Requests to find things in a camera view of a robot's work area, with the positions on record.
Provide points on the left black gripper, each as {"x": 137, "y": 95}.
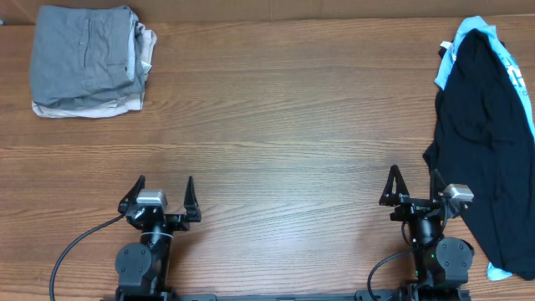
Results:
{"x": 181, "y": 221}

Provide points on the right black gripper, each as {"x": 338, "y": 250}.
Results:
{"x": 413, "y": 207}

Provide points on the black t-shirt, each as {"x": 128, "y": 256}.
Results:
{"x": 485, "y": 138}

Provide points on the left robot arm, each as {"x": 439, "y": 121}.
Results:
{"x": 143, "y": 266}

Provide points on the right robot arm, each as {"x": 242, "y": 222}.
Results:
{"x": 441, "y": 263}

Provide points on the folded beige garment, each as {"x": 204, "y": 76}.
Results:
{"x": 145, "y": 39}

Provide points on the folded grey trousers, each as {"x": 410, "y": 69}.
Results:
{"x": 84, "y": 57}

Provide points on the light blue t-shirt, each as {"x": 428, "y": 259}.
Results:
{"x": 507, "y": 62}

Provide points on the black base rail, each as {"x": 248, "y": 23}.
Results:
{"x": 360, "y": 295}

